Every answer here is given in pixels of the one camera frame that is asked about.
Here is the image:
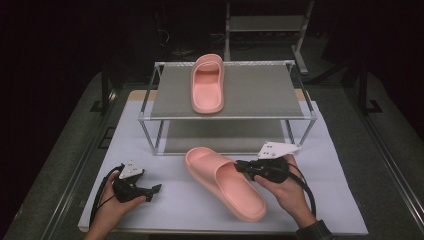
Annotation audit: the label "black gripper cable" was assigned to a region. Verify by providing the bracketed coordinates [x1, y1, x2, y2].
[286, 163, 317, 218]
[88, 164, 125, 228]

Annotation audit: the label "white table mat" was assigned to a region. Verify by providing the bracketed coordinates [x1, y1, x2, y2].
[77, 99, 370, 236]

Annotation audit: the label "pink foam slipper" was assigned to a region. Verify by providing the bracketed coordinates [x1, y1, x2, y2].
[184, 146, 268, 223]
[190, 53, 226, 115]

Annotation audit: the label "black floor stand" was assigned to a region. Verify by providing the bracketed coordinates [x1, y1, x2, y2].
[89, 59, 118, 114]

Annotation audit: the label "person's right hand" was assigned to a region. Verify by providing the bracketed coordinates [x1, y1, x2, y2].
[254, 154, 317, 229]

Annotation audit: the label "person's left hand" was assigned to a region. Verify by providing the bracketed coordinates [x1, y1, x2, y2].
[99, 171, 148, 225]

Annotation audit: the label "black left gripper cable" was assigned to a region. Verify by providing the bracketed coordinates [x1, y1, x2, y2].
[88, 164, 125, 228]

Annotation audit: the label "metal shoe rack grey shelves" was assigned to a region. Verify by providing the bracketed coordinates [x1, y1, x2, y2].
[137, 59, 318, 157]

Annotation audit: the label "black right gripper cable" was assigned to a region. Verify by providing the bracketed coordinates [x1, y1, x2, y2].
[286, 163, 317, 218]

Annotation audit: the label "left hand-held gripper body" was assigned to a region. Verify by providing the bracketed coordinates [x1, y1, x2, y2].
[112, 160, 153, 204]

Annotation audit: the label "grey metal stand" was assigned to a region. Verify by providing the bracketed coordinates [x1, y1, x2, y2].
[224, 0, 315, 75]

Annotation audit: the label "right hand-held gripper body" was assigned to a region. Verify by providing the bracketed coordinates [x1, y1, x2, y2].
[248, 141, 302, 184]

